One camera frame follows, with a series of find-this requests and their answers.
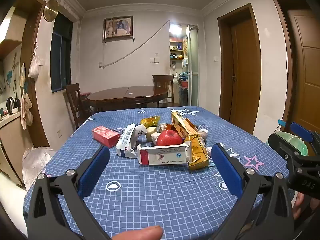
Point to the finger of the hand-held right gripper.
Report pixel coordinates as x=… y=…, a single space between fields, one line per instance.
x=302 y=131
x=282 y=142

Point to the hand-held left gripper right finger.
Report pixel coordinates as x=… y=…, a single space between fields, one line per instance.
x=225 y=170

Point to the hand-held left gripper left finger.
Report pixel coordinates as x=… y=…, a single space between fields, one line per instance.
x=95 y=170

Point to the long orange cardboard box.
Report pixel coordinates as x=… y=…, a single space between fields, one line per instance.
x=182 y=125

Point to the person's right hand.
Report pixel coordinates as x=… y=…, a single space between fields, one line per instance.
x=298 y=205

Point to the person's left hand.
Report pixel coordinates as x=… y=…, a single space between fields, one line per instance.
x=140 y=233

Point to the blue tape strip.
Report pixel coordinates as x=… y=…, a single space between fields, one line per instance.
x=282 y=122

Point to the large gold foil bag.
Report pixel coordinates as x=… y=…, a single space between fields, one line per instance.
x=197 y=155

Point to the red patterned packet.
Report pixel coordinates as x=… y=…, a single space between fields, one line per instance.
x=105 y=135

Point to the crumpled white blue box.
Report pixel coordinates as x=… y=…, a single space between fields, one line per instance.
x=126 y=142

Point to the blue checked star tablecloth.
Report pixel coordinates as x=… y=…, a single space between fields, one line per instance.
x=150 y=192

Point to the white plastic bag on floor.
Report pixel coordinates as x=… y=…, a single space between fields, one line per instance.
x=35 y=160

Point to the brown panelled wooden door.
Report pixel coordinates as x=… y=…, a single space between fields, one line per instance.
x=307 y=67

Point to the white carton with red end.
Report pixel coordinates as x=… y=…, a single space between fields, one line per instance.
x=162 y=156

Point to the red apple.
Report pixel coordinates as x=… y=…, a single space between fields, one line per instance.
x=168 y=138

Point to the small gold foil wrapper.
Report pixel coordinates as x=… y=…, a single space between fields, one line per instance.
x=150 y=122

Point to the crumpled white paper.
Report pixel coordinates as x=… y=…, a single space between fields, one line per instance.
x=165 y=127

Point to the dark wooden chair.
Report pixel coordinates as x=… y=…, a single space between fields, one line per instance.
x=162 y=80
x=73 y=97

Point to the dark wooden dining table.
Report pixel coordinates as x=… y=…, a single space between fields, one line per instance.
x=125 y=96

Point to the hanging beige cloth bag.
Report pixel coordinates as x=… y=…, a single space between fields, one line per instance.
x=26 y=112

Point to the steel electric kettle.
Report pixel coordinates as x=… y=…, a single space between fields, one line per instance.
x=10 y=105

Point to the glass sliding door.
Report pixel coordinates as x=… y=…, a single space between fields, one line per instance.
x=192 y=65

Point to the hanging white plastic bag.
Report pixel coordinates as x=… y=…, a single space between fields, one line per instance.
x=34 y=67

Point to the dark window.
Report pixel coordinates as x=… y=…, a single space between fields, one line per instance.
x=61 y=55

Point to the cluttered kitchen shelf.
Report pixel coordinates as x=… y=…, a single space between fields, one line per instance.
x=176 y=47

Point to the framed wall picture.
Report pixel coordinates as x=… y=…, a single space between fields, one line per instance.
x=117 y=27

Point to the round gold wall clock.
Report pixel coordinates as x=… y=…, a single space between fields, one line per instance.
x=51 y=10

